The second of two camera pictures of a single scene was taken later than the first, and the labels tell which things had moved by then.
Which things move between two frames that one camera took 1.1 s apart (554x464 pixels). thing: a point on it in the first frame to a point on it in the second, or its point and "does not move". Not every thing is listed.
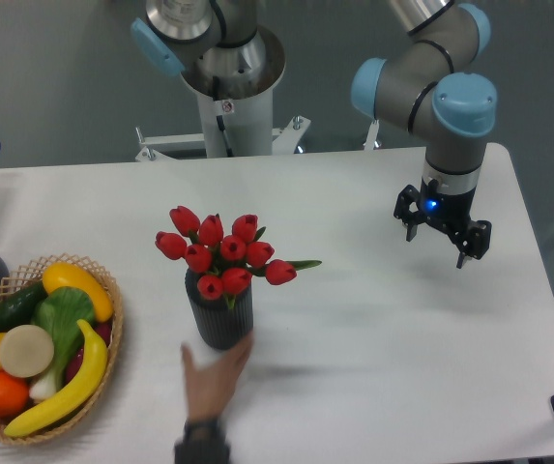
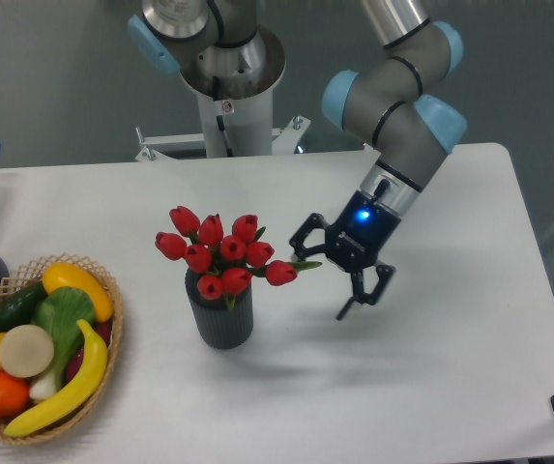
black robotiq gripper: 453,211 to 354,242
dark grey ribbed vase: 218,325 does not move
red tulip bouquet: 223,261 does not move
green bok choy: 58,312 does not move
